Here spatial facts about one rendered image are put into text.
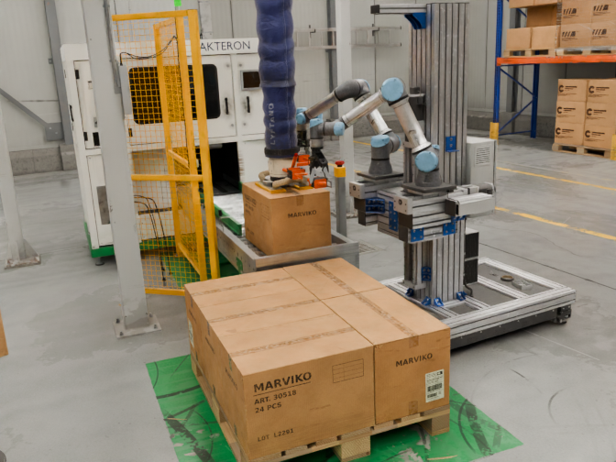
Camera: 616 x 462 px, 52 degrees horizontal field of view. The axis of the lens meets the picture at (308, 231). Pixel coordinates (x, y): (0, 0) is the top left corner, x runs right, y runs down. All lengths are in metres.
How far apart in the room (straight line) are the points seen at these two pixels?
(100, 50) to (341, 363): 2.47
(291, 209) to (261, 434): 1.59
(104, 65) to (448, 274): 2.51
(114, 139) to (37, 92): 8.01
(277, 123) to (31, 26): 8.60
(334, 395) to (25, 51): 10.15
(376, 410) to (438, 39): 2.06
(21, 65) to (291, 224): 8.83
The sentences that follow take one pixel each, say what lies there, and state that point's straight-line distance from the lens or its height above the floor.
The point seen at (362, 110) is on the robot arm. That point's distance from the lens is 3.59.
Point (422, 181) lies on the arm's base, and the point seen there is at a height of 1.07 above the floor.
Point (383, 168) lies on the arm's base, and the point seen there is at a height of 1.08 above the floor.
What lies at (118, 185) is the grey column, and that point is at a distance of 4.26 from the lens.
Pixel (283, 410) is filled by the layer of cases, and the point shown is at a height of 0.34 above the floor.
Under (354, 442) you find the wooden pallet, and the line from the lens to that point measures 2.98.
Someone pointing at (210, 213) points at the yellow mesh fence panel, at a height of 0.74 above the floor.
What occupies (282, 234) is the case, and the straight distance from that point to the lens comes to 3.90.
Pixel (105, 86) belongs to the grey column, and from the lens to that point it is 4.20.
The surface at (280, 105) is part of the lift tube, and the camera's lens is 3.99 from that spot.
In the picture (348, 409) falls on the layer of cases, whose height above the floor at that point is 0.26.
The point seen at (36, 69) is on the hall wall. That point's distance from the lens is 12.17.
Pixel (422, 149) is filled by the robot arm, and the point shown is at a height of 1.27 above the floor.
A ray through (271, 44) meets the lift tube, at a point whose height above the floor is 1.85.
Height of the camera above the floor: 1.77
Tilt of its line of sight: 15 degrees down
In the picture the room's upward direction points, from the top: 3 degrees counter-clockwise
